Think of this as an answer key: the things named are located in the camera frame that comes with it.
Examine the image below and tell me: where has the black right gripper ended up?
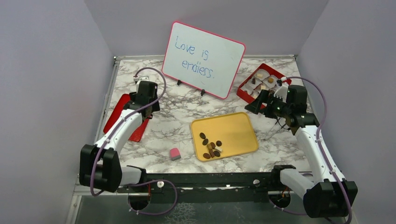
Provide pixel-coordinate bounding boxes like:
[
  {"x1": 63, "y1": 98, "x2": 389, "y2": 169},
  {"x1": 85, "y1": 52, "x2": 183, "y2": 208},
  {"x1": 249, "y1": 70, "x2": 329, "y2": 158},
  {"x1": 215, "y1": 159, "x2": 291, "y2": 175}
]
[{"x1": 245, "y1": 89, "x2": 292, "y2": 119}]

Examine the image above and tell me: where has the red box lid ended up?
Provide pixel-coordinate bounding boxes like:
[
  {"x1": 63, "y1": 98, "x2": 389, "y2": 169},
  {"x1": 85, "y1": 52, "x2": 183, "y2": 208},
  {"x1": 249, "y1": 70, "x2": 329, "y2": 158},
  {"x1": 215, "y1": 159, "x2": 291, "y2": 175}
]
[{"x1": 103, "y1": 93, "x2": 149, "y2": 142}]

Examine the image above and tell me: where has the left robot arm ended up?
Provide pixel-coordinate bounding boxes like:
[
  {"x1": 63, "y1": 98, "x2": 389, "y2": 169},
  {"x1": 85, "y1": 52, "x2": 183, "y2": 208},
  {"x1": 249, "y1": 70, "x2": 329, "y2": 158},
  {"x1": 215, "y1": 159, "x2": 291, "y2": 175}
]
[{"x1": 79, "y1": 81, "x2": 160, "y2": 192}]

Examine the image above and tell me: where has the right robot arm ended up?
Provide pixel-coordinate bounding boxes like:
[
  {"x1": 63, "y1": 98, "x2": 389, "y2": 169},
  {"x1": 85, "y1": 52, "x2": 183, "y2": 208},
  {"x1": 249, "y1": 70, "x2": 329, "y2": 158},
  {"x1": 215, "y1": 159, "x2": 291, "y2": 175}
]
[{"x1": 245, "y1": 85, "x2": 358, "y2": 219}]

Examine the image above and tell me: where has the red chocolate box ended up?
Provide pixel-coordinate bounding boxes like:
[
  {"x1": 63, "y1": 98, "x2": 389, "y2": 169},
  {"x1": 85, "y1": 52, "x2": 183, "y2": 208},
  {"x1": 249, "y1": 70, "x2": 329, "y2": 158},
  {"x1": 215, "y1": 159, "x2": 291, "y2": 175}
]
[{"x1": 236, "y1": 63, "x2": 286, "y2": 104}]

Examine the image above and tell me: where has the dark oval chocolate front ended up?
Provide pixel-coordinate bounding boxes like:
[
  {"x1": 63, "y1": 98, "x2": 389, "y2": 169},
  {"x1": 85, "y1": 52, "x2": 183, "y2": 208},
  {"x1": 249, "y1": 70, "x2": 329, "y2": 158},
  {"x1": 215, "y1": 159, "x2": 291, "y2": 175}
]
[{"x1": 203, "y1": 153, "x2": 211, "y2": 159}]

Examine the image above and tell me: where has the yellow plastic tray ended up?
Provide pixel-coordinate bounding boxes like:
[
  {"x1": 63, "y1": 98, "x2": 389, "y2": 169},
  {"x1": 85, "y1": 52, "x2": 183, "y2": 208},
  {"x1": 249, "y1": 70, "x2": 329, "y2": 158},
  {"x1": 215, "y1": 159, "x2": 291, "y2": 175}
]
[{"x1": 190, "y1": 112, "x2": 259, "y2": 162}]

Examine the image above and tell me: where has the pink-framed whiteboard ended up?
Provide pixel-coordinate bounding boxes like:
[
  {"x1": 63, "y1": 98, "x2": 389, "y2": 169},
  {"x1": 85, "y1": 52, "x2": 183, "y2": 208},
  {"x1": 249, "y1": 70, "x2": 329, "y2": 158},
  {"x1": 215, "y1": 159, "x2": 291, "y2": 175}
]
[{"x1": 162, "y1": 21, "x2": 246, "y2": 99}]

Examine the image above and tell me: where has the pink whiteboard eraser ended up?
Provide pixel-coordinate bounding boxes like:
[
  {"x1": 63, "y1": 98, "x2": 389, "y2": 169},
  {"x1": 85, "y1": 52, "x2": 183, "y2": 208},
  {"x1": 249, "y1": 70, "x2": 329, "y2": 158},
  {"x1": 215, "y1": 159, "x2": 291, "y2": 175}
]
[{"x1": 170, "y1": 148, "x2": 181, "y2": 161}]

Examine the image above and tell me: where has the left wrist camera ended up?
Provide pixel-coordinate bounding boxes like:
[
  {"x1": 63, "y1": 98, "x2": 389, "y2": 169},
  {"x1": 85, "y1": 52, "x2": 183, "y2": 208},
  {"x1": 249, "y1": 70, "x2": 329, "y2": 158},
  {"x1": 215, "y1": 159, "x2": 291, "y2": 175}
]
[{"x1": 134, "y1": 76, "x2": 149, "y2": 84}]

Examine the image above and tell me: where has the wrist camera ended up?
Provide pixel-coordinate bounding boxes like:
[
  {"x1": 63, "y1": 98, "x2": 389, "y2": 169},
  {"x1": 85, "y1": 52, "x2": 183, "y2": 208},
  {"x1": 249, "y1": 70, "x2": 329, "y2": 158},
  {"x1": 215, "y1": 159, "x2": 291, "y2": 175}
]
[
  {"x1": 274, "y1": 77, "x2": 289, "y2": 102},
  {"x1": 134, "y1": 76, "x2": 149, "y2": 84}
]

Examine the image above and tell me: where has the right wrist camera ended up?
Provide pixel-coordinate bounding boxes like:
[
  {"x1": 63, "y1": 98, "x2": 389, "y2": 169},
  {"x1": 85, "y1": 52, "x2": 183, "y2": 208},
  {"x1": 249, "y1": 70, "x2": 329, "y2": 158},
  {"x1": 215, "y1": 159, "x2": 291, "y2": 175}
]
[{"x1": 274, "y1": 77, "x2": 289, "y2": 102}]

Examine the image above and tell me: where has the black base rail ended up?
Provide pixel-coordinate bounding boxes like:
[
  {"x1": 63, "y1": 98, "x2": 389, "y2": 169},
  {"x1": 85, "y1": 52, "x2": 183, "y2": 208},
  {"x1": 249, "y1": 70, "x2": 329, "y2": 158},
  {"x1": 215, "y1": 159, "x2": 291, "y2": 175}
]
[{"x1": 117, "y1": 172, "x2": 293, "y2": 207}]

